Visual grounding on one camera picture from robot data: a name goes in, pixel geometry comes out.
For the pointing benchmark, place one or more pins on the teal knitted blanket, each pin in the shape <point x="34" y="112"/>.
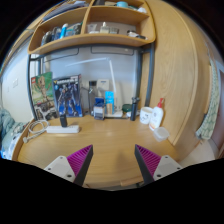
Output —
<point x="10" y="131"/>

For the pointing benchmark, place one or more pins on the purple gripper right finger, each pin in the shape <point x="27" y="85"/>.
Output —
<point x="154" y="167"/>

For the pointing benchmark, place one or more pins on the light blue carton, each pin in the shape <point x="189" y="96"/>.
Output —
<point x="109" y="102"/>

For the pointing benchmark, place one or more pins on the blue robot model box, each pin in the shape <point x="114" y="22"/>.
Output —
<point x="67" y="95"/>

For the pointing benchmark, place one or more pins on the dark green small case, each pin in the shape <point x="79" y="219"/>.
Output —
<point x="126" y="108"/>

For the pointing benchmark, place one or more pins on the black cylindrical device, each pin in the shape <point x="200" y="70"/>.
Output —
<point x="135" y="101"/>

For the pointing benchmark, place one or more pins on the white mug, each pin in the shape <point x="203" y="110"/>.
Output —
<point x="145" y="115"/>

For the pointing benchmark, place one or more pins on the black charger plug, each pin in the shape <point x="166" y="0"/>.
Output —
<point x="63" y="120"/>

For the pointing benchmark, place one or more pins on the white bottle on shelf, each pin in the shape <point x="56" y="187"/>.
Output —
<point x="104" y="28"/>

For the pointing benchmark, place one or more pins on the Groot Lego box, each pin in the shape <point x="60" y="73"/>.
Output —
<point x="42" y="96"/>

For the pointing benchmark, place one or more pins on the wooden wall shelf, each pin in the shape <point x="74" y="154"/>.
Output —
<point x="130" y="22"/>

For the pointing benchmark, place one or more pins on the white power strip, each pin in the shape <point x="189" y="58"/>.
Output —
<point x="63" y="130"/>

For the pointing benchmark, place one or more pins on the blue ink bottle box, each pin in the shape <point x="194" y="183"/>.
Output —
<point x="99" y="108"/>

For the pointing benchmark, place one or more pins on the dark water bottle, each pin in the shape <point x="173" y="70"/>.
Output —
<point x="92" y="94"/>

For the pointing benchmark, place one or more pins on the green checkered towel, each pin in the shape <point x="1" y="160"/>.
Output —
<point x="206" y="129"/>

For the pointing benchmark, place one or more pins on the clear plastic container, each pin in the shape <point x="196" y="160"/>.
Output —
<point x="161" y="134"/>

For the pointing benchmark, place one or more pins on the blue tube on shelf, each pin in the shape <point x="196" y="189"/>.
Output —
<point x="63" y="30"/>

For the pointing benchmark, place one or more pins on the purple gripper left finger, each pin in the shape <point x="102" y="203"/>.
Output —
<point x="74" y="167"/>

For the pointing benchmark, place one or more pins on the white desk lamp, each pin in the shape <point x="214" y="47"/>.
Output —
<point x="104" y="85"/>

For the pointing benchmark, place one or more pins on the white lotion pump bottle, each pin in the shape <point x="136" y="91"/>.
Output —
<point x="157" y="115"/>

